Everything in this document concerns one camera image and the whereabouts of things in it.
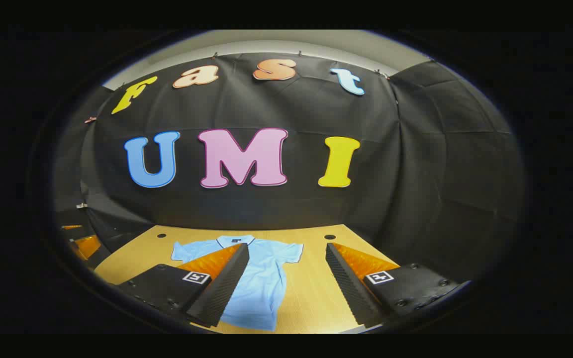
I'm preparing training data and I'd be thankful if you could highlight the black backdrop cloth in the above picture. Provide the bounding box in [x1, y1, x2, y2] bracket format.
[53, 52, 526, 284]

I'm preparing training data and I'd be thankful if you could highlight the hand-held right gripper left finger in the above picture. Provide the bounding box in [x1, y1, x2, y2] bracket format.
[112, 243, 250, 330]

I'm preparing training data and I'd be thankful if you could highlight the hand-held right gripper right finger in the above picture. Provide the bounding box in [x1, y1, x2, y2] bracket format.
[325, 243, 472, 329]

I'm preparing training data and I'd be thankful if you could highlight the light blue T-shirt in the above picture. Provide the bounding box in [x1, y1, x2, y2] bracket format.
[171, 235, 304, 332]

